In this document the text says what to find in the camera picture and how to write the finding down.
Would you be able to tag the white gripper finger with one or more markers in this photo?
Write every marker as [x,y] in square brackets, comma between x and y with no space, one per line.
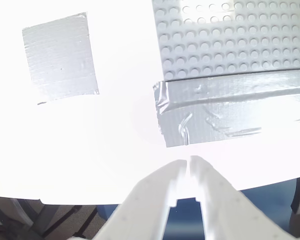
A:
[227,215]
[140,212]

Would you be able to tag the black metal frame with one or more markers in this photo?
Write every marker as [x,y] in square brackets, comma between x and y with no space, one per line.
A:
[72,213]

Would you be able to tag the silver duct tape strip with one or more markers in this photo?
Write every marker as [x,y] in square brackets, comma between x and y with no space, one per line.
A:
[215,112]

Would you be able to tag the gray lego baseplate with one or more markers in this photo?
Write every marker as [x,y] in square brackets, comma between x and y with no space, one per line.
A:
[215,50]

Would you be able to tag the silver duct tape square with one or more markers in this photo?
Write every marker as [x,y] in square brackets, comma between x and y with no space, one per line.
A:
[60,57]

